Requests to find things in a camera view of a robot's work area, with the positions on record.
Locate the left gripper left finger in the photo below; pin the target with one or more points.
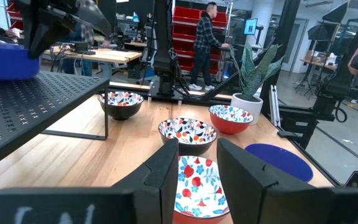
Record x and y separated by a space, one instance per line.
154 186

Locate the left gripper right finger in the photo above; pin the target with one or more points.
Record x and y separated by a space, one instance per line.
247 193

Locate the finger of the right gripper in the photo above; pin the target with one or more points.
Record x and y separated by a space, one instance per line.
96 17
43 40

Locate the blue plate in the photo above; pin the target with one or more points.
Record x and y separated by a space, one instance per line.
278 161

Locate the red floral plate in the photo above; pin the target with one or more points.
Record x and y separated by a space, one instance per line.
199 186

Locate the blue mini bowl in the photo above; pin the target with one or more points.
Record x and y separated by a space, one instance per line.
2 65

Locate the black floral mini bowl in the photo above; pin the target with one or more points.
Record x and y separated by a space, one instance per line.
187 130
121 112

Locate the red floral mini bowl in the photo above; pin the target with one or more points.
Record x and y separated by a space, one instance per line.
228 126

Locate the red bin storage rack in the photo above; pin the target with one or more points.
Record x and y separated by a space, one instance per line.
12 7
185 15

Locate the wooden workbench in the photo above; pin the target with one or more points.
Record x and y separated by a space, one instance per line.
113 56

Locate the black perforated metal shelf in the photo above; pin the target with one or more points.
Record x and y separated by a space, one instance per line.
26 105

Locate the snake plant in white pot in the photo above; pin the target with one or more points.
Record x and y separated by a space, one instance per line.
247 105

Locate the silver aluminium extrusion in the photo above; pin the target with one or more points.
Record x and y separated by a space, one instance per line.
274 105

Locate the computer monitor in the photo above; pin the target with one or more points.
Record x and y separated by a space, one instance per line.
250 26

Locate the black studio softbox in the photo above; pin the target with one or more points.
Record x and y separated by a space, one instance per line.
337 12
317 32

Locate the black rig upright post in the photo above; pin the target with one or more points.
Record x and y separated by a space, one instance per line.
286 31

